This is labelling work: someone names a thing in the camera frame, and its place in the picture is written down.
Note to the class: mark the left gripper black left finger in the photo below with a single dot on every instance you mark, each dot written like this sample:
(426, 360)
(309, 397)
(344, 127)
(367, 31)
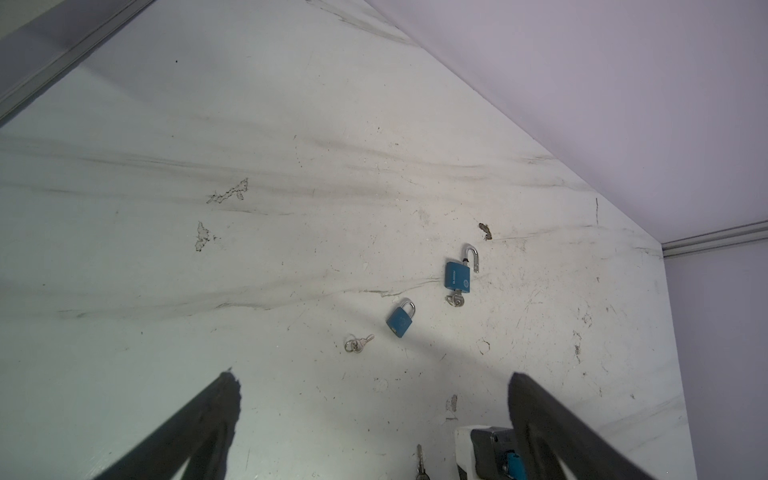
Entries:
(195, 441)

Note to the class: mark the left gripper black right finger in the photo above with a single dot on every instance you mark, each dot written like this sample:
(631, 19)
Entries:
(550, 437)

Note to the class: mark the key with ring for large padlock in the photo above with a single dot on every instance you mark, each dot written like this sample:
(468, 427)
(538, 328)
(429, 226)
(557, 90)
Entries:
(456, 298)

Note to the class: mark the large blue padlock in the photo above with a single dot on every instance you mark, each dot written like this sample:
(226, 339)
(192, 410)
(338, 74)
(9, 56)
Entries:
(457, 276)

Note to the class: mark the key near black padlock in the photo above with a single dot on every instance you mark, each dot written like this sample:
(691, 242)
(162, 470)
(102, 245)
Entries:
(421, 470)

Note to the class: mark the key near small blue padlock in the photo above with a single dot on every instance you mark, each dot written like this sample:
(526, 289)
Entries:
(357, 344)

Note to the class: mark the small blue padlock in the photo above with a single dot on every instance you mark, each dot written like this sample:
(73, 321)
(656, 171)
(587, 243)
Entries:
(402, 317)

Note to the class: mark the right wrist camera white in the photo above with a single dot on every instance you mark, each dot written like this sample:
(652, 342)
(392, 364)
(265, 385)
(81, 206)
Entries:
(486, 452)

